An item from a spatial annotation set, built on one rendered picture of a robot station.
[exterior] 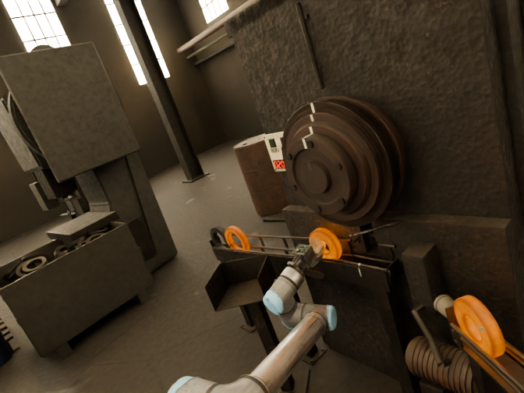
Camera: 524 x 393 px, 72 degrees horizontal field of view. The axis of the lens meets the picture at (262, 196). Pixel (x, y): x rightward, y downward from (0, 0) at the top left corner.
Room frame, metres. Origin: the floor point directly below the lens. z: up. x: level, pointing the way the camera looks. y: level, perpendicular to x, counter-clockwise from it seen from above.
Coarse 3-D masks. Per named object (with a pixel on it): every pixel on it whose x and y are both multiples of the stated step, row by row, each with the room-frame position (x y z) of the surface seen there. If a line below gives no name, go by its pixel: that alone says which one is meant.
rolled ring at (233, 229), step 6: (228, 228) 1.98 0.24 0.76; (234, 228) 1.95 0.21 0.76; (228, 234) 2.01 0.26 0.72; (240, 234) 1.92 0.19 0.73; (228, 240) 2.02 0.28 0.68; (240, 240) 1.92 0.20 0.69; (246, 240) 1.91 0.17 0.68; (234, 246) 2.01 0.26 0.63; (246, 246) 1.91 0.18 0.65; (246, 252) 1.92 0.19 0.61
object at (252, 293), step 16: (224, 272) 1.66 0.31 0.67; (240, 272) 1.63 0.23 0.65; (256, 272) 1.61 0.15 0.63; (272, 272) 1.55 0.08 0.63; (208, 288) 1.50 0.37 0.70; (224, 288) 1.61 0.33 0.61; (240, 288) 1.58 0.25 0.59; (256, 288) 1.52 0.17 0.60; (224, 304) 1.50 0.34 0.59; (240, 304) 1.44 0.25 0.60; (256, 304) 1.48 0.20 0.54; (256, 320) 1.49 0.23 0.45; (272, 336) 1.49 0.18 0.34; (288, 384) 1.48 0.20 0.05; (304, 384) 1.49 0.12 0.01
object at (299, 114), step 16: (304, 112) 1.26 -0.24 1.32; (336, 112) 1.15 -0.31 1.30; (352, 112) 1.10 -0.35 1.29; (368, 112) 1.13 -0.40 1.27; (288, 128) 1.35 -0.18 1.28; (368, 128) 1.07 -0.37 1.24; (384, 144) 1.06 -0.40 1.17; (384, 160) 1.05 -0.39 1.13; (384, 176) 1.06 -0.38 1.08; (384, 192) 1.07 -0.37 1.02; (384, 208) 1.08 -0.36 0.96; (352, 224) 1.20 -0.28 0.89
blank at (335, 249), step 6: (318, 228) 1.42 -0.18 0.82; (324, 228) 1.40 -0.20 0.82; (312, 234) 1.43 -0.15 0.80; (318, 234) 1.40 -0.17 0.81; (324, 234) 1.37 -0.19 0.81; (330, 234) 1.37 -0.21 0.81; (324, 240) 1.38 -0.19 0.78; (330, 240) 1.36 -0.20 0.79; (336, 240) 1.35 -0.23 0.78; (330, 246) 1.36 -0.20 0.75; (336, 246) 1.34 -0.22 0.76; (324, 252) 1.41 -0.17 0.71; (330, 252) 1.37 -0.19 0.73; (336, 252) 1.34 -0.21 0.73; (330, 258) 1.38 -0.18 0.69; (336, 258) 1.35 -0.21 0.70
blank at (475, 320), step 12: (456, 300) 0.81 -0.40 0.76; (468, 300) 0.77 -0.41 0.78; (456, 312) 0.83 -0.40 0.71; (468, 312) 0.77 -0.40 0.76; (480, 312) 0.73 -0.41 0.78; (468, 324) 0.79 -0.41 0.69; (480, 324) 0.72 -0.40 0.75; (492, 324) 0.70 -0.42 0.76; (480, 336) 0.76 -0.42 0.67; (492, 336) 0.69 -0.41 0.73; (492, 348) 0.69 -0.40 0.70; (504, 348) 0.69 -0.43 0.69
